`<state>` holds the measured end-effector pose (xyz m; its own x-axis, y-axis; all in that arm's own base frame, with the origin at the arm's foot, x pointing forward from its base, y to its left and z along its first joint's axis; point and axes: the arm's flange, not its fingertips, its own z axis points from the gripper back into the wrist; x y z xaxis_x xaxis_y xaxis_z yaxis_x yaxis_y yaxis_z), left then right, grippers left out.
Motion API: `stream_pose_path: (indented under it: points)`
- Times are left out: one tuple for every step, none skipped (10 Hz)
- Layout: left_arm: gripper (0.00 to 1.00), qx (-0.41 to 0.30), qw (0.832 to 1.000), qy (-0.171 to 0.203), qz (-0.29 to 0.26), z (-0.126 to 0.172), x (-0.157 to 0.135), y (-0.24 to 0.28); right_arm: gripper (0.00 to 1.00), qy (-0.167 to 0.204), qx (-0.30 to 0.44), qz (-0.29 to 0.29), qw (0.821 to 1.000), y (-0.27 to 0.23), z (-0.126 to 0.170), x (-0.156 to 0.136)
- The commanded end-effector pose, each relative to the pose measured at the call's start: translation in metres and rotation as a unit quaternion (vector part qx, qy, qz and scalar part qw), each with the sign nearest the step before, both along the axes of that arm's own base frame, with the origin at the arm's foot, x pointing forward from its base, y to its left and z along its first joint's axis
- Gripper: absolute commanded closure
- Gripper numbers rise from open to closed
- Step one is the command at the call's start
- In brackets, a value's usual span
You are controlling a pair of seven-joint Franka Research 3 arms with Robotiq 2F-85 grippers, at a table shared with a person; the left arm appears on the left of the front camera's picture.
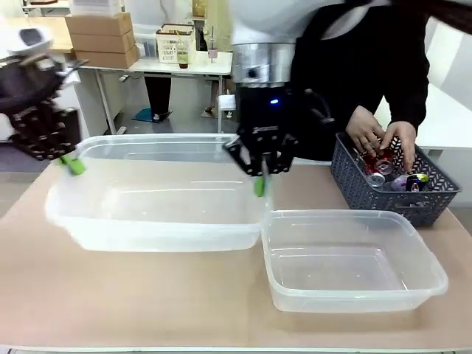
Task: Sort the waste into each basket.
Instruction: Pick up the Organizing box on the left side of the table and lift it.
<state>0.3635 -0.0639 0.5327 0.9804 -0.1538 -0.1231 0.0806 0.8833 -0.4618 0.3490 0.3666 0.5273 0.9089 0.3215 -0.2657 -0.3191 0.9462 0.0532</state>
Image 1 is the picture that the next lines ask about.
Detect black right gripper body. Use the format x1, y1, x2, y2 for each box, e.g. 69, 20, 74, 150
235, 83, 295, 149

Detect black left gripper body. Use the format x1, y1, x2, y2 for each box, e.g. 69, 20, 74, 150
0, 58, 81, 112

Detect clear plastic bin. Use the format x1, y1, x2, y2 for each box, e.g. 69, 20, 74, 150
44, 133, 274, 253
260, 209, 450, 313

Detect person's right forearm black sleeve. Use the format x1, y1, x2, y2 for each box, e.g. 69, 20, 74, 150
350, 69, 386, 114

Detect person's left forearm black sleeve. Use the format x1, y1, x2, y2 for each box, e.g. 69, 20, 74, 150
383, 69, 431, 129

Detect grey woven plastic basket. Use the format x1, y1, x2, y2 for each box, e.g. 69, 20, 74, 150
330, 131, 463, 229

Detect white basket with lettering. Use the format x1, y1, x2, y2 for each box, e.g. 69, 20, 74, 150
155, 22, 197, 65

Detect person's right hand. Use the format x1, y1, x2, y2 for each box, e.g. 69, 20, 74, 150
345, 105, 386, 156

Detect person's left hand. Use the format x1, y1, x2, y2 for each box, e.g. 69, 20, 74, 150
381, 120, 419, 173

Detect white cabinet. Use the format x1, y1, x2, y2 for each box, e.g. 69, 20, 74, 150
55, 69, 93, 140

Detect wooden desk top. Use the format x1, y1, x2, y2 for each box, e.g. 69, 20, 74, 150
0, 15, 74, 53

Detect pink drink cup with straw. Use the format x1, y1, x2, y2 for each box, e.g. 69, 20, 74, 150
206, 26, 220, 64

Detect blue floor mat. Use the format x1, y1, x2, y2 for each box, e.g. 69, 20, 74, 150
131, 106, 173, 123

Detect medium cardboard box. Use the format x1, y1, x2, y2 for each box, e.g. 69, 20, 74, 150
69, 30, 137, 54

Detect small flat cardboard box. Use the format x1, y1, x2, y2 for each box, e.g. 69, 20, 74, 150
65, 12, 134, 37

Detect green drink cup with straw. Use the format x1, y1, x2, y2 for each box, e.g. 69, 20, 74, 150
175, 30, 191, 70

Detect bystander in white top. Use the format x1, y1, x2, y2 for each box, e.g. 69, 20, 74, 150
124, 0, 196, 121

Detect person in black top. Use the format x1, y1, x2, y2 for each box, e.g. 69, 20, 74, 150
290, 0, 431, 164

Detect white desk with metal legs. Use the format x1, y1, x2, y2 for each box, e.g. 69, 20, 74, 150
77, 50, 235, 135

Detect clear storage drawer unit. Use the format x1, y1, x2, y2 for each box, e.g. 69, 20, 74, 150
133, 32, 160, 60

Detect white work table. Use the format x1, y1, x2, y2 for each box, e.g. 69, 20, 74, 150
372, 83, 472, 158

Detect white board panel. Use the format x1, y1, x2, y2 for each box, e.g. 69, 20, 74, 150
423, 14, 472, 97

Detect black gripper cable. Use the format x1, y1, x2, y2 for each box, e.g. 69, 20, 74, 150
302, 88, 336, 125

